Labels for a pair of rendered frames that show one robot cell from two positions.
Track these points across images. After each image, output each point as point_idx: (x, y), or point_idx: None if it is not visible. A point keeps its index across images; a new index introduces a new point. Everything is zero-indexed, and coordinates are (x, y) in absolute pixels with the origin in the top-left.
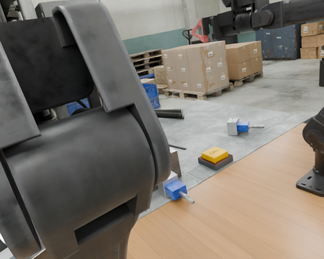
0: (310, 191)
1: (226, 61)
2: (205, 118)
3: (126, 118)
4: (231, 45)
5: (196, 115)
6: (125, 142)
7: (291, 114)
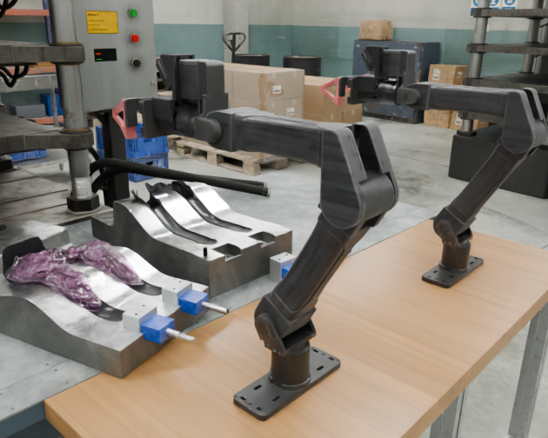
0: (435, 282)
1: (301, 109)
2: (302, 200)
3: (385, 177)
4: (311, 80)
5: (287, 194)
6: (387, 187)
7: (417, 208)
